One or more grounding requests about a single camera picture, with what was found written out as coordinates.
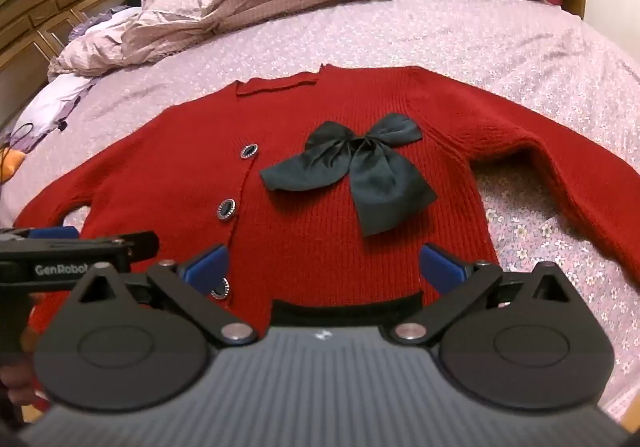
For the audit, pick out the orange object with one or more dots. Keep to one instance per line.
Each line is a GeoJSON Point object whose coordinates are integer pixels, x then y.
{"type": "Point", "coordinates": [10, 164]}

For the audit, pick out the wooden headboard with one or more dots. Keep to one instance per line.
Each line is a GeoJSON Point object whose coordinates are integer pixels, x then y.
{"type": "Point", "coordinates": [45, 12]}

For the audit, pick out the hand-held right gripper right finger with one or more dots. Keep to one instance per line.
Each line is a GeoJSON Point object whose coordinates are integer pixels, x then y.
{"type": "Point", "coordinates": [440, 269]}

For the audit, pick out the white and purple pillow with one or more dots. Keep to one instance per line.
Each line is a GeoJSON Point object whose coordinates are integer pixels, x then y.
{"type": "Point", "coordinates": [95, 27]}

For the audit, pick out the red knit cardigan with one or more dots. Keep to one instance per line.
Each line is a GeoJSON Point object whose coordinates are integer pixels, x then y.
{"type": "Point", "coordinates": [310, 227]}

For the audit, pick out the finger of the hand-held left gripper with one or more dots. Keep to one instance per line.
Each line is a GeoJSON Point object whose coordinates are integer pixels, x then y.
{"type": "Point", "coordinates": [55, 232]}

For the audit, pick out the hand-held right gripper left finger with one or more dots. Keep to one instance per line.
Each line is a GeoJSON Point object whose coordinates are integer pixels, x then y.
{"type": "Point", "coordinates": [207, 267]}

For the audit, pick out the pink floral bed sheet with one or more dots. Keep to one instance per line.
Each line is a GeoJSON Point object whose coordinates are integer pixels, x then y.
{"type": "Point", "coordinates": [450, 42]}

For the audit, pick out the person's left hand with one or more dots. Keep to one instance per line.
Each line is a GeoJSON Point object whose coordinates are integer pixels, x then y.
{"type": "Point", "coordinates": [15, 384]}

